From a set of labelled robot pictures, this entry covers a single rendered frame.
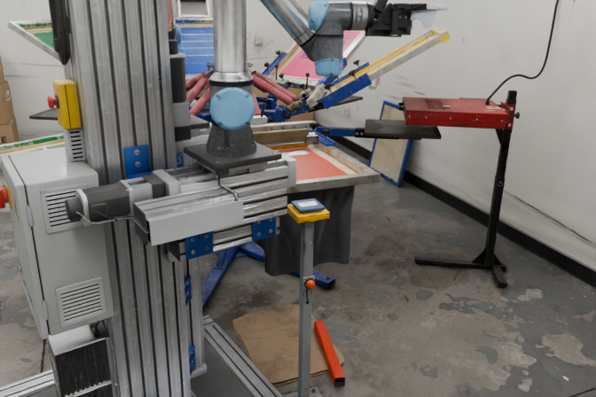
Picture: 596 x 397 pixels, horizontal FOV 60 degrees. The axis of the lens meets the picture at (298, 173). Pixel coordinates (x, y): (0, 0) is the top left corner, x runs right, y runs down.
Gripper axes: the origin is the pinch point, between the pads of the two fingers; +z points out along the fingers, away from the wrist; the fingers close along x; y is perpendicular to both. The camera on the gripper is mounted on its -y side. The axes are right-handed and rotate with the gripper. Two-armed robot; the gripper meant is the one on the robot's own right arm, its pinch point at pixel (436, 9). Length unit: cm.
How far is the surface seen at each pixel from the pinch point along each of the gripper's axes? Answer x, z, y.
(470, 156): -252, 146, 83
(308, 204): -46, -27, 65
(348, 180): -69, -6, 61
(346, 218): -82, -3, 82
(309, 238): -47, -27, 79
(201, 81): -193, -68, 21
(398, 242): -213, 71, 140
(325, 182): -66, -17, 61
